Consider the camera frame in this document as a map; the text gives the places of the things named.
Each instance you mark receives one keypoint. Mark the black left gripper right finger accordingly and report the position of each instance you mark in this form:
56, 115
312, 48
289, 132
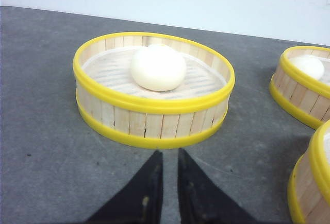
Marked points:
200, 200

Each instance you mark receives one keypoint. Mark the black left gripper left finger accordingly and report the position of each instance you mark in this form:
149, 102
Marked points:
140, 200

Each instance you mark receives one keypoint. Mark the side bamboo steamer basket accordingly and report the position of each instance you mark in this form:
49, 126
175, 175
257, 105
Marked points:
302, 96

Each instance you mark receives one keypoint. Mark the front white steamed bun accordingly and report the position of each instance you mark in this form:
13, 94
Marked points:
158, 68

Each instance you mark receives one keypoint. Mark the white bun in side basket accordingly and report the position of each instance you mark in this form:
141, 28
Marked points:
310, 65

